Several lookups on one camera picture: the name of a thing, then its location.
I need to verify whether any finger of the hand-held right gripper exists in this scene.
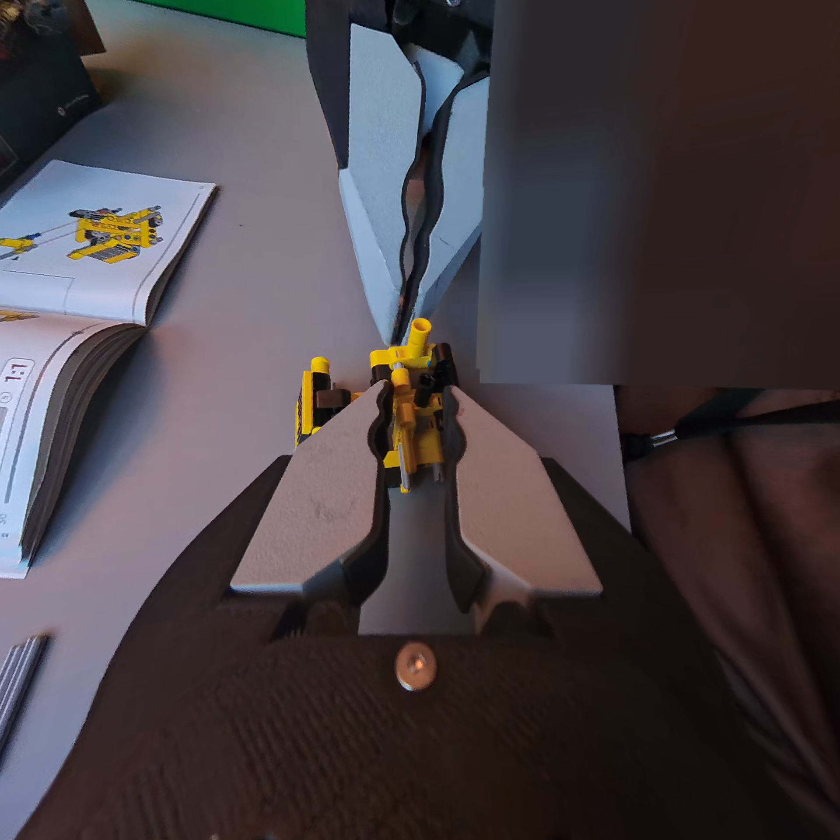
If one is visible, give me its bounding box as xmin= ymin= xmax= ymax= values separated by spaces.
xmin=402 ymin=74 xmax=492 ymax=345
xmin=338 ymin=23 xmax=429 ymax=347

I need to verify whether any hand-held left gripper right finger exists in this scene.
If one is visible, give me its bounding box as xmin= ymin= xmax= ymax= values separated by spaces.
xmin=444 ymin=385 xmax=605 ymax=616

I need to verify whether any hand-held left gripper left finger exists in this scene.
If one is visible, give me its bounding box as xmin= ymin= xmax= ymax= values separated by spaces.
xmin=230 ymin=379 xmax=395 ymax=608

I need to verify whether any yellow lego vehicle model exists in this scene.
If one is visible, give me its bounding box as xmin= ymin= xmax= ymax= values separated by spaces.
xmin=293 ymin=318 xmax=460 ymax=493

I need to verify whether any lego instruction booklet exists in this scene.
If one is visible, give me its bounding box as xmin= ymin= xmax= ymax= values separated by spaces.
xmin=0 ymin=159 xmax=219 ymax=580

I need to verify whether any grey lego axle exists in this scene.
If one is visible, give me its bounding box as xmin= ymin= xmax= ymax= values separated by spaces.
xmin=0 ymin=631 xmax=52 ymax=756

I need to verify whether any green board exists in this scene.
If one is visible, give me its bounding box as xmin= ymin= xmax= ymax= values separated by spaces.
xmin=128 ymin=0 xmax=308 ymax=38

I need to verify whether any black cardboard box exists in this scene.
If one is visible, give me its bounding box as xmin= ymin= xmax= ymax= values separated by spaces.
xmin=0 ymin=0 xmax=106 ymax=191

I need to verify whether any black strap with metal clip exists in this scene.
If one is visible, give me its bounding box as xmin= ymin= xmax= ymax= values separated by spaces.
xmin=620 ymin=390 xmax=840 ymax=460

